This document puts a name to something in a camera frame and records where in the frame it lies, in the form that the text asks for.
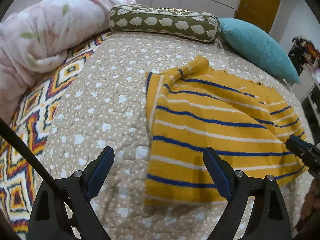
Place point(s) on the beige dotted quilted bedspread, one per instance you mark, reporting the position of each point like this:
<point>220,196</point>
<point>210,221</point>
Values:
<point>105,106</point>

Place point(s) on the person's right hand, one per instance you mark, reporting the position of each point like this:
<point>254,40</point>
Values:
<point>310,202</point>

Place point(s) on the pink floral rolled duvet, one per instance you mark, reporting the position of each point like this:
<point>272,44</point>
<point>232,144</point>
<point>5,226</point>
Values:
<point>35,40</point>

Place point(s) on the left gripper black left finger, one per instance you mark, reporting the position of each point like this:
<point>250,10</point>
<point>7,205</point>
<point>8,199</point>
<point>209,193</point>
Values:
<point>66,206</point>

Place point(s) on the brown wooden door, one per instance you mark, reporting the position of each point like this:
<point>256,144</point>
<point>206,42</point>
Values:
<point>258,12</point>

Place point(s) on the teal corduroy cushion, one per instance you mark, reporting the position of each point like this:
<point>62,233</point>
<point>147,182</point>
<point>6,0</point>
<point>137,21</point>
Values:
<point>258,47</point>

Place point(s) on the colourful geometric patterned blanket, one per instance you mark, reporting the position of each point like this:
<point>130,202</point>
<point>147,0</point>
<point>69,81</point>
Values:
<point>34,115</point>

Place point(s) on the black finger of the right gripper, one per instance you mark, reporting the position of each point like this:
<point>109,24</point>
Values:
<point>301,148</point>

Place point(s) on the green hedgehog print bolster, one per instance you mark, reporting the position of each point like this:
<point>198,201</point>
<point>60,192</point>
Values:
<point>194,25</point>

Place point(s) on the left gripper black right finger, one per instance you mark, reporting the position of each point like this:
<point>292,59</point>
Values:
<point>269,218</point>

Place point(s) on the yellow striped knit sweater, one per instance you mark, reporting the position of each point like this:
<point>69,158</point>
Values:
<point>192,107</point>

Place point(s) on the cluttered shelf at right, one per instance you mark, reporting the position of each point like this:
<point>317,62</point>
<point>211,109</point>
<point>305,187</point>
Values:
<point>305,58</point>

